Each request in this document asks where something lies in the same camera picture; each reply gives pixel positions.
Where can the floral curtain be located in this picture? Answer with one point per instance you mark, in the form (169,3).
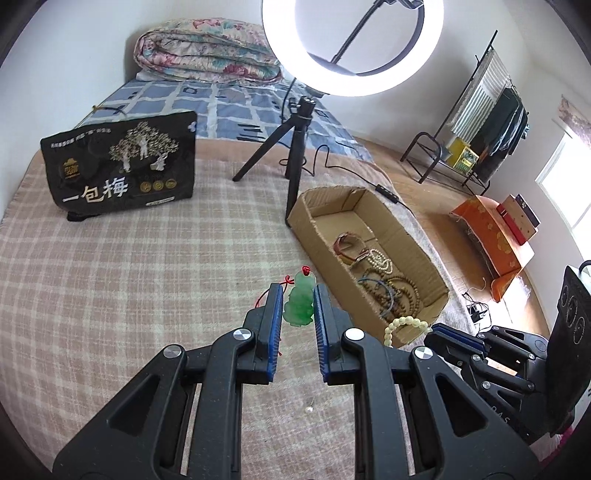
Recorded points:
(575,115)

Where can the beige and red box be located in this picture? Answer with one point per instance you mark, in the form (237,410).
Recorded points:
(519,219)

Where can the striped hanging cloth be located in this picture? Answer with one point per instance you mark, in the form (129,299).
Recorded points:
(475,97)

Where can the folded floral quilt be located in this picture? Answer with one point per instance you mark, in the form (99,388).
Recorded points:
(198,50)

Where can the window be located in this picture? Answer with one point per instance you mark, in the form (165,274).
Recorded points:
(568,184)

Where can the brown cardboard box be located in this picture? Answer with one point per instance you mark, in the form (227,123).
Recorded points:
(323,203)

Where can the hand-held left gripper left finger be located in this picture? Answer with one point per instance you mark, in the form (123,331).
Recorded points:
(275,332)

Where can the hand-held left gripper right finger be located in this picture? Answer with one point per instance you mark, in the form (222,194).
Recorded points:
(322,341)

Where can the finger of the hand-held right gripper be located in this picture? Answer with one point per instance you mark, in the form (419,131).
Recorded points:
(508,344)
(489,374)

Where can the orange patterned box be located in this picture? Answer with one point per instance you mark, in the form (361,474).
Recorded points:
(498,244)

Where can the black clothes rack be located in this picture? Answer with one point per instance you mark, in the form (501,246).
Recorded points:
(425,147)

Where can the black phone holder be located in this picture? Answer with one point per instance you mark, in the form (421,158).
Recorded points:
(355,34)

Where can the black tripod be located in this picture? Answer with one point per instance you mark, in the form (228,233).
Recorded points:
(295,152)

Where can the blue checked bed sheet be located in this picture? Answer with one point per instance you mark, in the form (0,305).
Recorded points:
(221,110)

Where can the dark metal bangle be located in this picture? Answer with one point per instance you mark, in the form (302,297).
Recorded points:
(390,295)

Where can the dark hanging clothes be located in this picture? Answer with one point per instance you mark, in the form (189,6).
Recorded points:
(498,134)

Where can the yellow box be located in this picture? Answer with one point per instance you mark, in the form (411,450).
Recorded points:
(461,154)

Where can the black snack bag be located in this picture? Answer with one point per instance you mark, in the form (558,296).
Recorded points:
(115,170)

